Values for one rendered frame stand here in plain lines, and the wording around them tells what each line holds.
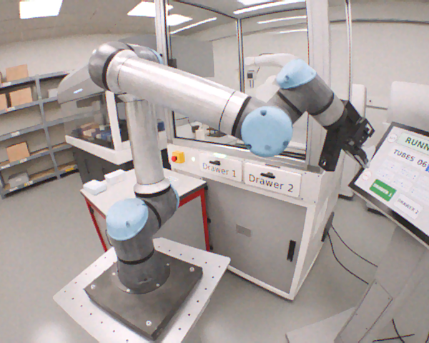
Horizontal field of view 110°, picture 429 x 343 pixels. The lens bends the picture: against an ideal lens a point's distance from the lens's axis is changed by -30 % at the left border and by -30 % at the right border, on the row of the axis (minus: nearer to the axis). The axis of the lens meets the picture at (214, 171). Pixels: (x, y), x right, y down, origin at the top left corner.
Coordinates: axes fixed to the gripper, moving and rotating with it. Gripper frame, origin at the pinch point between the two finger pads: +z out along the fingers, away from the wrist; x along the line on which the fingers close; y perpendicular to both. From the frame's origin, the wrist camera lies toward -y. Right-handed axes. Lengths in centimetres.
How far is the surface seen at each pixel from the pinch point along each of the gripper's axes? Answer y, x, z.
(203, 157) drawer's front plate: -39, 77, -18
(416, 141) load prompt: 20.6, -0.7, 14.8
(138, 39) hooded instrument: 0, 134, -100
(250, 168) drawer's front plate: -26, 53, -1
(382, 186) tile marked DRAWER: 1.3, 1.1, 14.7
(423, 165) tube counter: 13.8, -7.6, 14.8
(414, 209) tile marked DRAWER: 0.4, -13.3, 14.8
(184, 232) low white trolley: -81, 63, -4
